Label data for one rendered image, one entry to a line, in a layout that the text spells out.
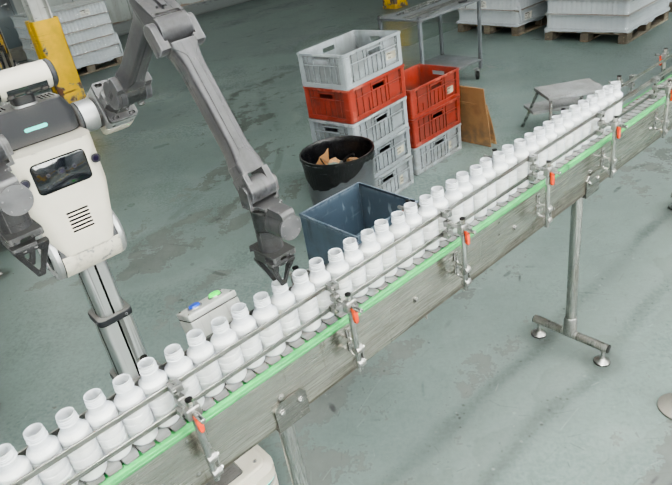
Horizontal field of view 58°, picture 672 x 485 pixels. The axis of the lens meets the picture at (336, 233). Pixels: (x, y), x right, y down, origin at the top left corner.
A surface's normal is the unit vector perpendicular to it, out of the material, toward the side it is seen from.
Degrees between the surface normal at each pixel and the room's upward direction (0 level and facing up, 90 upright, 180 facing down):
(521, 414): 0
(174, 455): 90
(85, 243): 90
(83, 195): 90
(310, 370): 90
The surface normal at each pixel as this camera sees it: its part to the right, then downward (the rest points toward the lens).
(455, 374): -0.15, -0.86
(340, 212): 0.66, 0.28
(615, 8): -0.70, 0.43
